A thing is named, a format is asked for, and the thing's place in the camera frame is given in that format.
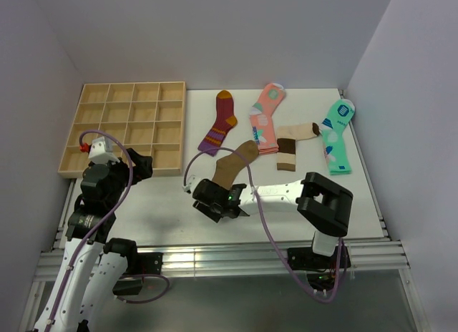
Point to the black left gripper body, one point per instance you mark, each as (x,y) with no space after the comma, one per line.
(120,173)

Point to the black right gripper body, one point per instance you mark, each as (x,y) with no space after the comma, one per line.
(213,212)

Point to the tan brown ribbed sock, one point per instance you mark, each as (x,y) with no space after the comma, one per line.
(228,167)

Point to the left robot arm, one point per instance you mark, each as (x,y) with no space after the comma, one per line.
(93,263)

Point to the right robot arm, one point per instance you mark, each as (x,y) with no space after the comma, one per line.
(322,202)

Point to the wooden compartment tray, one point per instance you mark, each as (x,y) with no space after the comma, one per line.
(149,117)

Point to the maroon purple striped sock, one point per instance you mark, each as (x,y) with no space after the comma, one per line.
(224,122)

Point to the pink patterned sock pair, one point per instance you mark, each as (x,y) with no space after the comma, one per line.
(261,118)

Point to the cream brown striped sock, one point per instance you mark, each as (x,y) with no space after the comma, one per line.
(287,137)

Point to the mint green patterned sock pair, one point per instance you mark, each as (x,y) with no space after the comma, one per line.
(332,129)

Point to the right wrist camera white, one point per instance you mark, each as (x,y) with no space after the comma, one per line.
(190,184)

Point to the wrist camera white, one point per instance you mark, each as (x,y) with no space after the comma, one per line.
(100,151)
(190,184)

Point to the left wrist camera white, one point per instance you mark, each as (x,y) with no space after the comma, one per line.
(100,151)

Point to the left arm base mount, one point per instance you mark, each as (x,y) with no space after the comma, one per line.
(132,280)

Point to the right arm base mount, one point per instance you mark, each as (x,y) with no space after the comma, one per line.
(304,259)

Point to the aluminium rail frame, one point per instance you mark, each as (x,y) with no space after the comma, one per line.
(158,215)

